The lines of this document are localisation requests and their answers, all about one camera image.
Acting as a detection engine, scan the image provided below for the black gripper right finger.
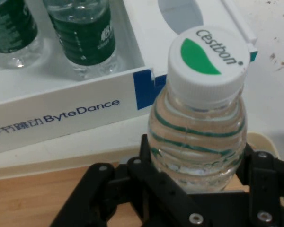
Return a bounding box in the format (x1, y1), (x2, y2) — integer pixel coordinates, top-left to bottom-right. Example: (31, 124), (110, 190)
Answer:
(236, 143), (284, 227)

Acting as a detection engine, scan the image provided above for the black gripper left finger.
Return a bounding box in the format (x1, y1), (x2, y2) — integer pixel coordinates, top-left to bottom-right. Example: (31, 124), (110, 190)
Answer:
(59, 133), (204, 227)

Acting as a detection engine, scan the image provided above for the green label water bottle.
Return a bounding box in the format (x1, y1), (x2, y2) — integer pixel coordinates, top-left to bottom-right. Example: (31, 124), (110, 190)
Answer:
(0, 0), (44, 70)
(42, 0), (118, 81)
(146, 26), (250, 192)

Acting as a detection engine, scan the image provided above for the white and blue cardboard box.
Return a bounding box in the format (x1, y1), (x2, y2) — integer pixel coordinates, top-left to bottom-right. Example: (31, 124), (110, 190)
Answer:
(0, 0), (260, 156)

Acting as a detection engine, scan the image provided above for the wooden tray with cream rim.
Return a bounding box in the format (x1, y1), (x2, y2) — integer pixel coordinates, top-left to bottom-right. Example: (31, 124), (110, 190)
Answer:
(0, 131), (284, 227)

